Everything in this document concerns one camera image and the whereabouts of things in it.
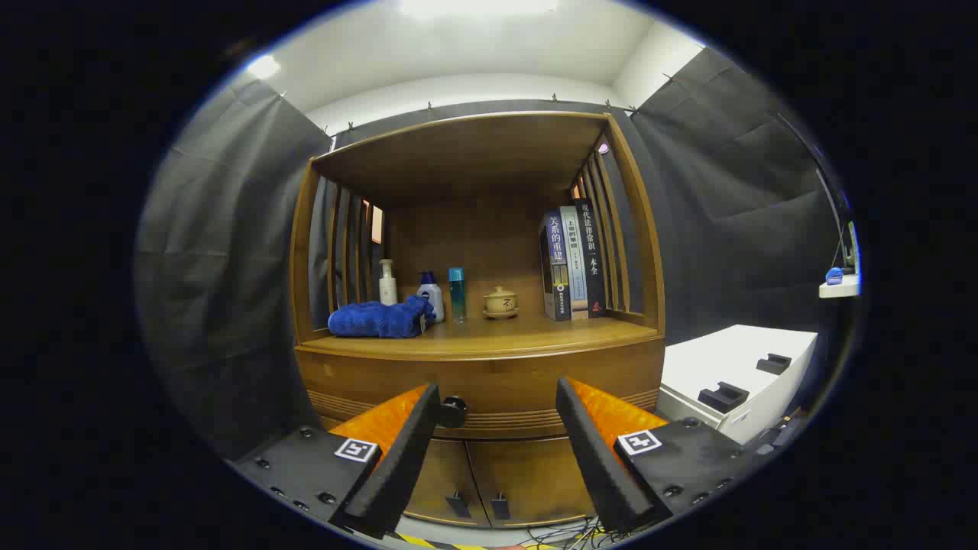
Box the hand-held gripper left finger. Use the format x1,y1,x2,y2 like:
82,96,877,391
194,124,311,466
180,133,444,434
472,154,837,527
225,382,442,539

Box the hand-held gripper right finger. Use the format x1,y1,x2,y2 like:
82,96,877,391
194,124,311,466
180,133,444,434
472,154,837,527
555,377,772,535

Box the wooden drawer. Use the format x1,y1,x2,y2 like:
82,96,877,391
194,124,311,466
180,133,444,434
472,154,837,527
296,338,665,440

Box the wooden cabinet door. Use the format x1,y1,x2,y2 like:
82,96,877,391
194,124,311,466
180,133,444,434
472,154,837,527
466,438,598,529
403,438,481,528

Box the wooden countertop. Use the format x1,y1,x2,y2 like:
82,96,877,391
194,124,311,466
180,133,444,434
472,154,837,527
300,312,662,361

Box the wooden cabinet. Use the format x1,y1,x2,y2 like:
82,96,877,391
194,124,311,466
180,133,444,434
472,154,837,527
289,111,667,529

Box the yellow black hazard tape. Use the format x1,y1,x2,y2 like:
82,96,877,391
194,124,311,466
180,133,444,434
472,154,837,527
393,532,490,550

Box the blue towel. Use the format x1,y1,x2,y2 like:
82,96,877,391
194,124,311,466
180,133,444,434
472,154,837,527
328,296,437,339

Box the white bottle blue cap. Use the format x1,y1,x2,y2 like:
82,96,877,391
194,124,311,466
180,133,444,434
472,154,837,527
417,271,445,324

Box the white box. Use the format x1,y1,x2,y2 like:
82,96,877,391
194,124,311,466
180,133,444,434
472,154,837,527
657,325,819,445

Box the beige lidded teacup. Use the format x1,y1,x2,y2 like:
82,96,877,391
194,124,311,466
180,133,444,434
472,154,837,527
483,286,520,319

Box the floor cables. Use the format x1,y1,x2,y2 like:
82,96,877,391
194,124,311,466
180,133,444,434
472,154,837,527
526,518,614,550

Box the white wall shelf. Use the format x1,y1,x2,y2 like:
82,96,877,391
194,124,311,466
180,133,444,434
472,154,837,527
818,273,862,299

